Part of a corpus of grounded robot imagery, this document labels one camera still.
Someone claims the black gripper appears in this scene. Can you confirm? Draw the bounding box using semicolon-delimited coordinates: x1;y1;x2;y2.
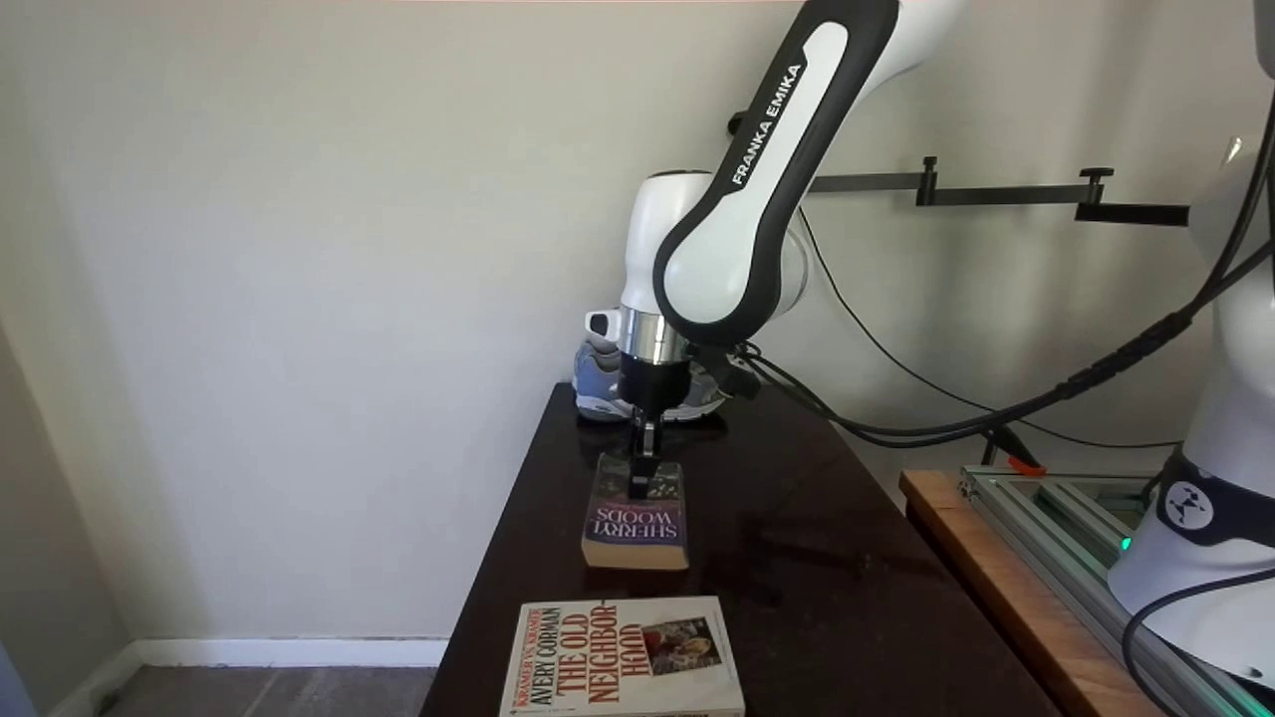
615;356;698;496

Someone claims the dark purple paperback book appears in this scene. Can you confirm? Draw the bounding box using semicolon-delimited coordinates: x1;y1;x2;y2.
579;451;694;575

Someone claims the cream paperback book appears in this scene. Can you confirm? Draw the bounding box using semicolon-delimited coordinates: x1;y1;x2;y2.
493;595;748;717

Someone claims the grey and blue sneaker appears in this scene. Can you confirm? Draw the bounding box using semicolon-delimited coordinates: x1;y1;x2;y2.
569;336;735;431

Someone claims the red and black clip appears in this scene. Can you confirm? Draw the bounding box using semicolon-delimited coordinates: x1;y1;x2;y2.
981;417;1047;480

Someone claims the wooden base board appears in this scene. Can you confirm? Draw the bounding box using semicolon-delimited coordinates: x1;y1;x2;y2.
897;468;1160;717

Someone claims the white baseboard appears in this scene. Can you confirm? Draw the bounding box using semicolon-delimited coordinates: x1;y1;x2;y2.
54;633;452;717

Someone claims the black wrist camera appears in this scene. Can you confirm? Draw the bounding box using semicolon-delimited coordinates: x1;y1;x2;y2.
687;344;768;404

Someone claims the thin black wall cable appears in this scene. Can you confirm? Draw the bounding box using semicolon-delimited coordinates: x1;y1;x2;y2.
792;212;1188;457

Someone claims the black camera boom bar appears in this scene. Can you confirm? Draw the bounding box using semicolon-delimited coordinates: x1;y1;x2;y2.
809;157;1192;233

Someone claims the aluminium rail frame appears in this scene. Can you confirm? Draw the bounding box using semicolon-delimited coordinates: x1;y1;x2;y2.
962;464;1275;717

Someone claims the black base cable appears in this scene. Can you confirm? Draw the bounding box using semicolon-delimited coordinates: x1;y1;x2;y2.
1116;566;1275;698

